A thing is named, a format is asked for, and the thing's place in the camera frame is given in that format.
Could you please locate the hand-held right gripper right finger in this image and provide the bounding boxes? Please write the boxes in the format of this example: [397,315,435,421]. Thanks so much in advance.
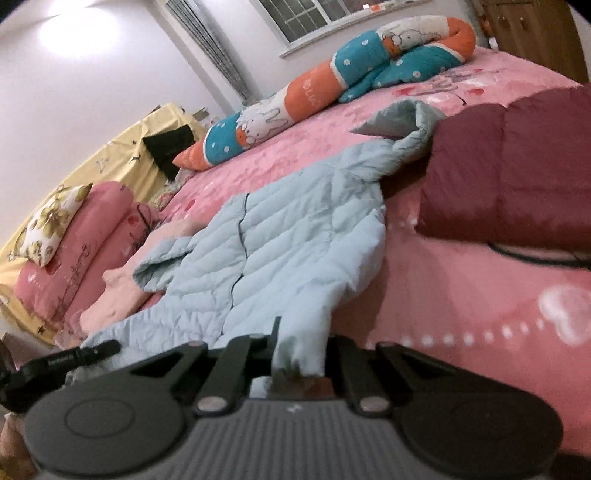
[324,335,468,415]

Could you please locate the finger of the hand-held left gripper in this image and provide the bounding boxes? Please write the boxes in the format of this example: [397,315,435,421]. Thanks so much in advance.
[21,340,123,378]

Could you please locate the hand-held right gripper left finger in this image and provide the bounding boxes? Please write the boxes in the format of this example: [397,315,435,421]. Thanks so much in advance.
[119,316,283,415]

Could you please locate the light blue down jacket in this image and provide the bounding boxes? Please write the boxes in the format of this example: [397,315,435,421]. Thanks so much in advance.
[69,99,439,377]

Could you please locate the folded pink quilted blanket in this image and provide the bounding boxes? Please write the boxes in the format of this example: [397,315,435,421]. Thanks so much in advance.
[79,217,204,337]

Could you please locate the pink pillows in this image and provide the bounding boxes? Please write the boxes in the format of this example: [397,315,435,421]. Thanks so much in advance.
[13,181,162,330]

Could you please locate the white floral pillow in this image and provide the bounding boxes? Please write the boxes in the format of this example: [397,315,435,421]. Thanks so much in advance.
[21,184,93,267]

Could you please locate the floral patterned cloth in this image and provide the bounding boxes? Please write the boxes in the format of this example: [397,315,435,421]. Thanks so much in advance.
[151,167,195,209]

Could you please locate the black cloth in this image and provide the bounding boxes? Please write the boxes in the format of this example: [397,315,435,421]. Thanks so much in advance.
[142,124,195,182]

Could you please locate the maroon down jacket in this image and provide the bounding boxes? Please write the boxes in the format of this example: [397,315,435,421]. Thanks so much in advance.
[414,85,591,256]

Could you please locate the long rabbit print bolster pillow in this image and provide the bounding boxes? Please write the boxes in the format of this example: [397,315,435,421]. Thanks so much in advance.
[173,15,477,172]

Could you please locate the grey curtain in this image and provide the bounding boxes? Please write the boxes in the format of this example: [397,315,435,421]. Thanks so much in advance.
[164,0,253,105]

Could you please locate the wooden cabinet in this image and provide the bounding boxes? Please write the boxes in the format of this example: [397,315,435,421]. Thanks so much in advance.
[478,0,590,84]

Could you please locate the black cable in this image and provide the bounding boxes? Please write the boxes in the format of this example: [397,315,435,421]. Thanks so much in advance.
[488,242,591,269]

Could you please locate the window with white frame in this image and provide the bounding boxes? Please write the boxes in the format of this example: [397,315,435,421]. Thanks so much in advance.
[249,0,444,59]

